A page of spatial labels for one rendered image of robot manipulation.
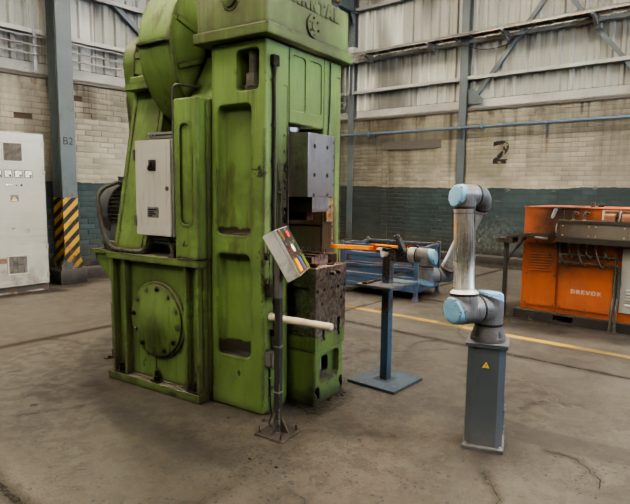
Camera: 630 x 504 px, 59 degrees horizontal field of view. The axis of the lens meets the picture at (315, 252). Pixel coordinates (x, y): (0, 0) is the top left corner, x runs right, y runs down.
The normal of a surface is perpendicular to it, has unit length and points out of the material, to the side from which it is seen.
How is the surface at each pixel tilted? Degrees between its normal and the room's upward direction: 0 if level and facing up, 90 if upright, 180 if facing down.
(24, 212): 90
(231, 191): 89
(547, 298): 90
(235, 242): 90
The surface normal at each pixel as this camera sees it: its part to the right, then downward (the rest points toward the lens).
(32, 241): 0.76, 0.08
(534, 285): -0.65, 0.08
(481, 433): -0.30, 0.11
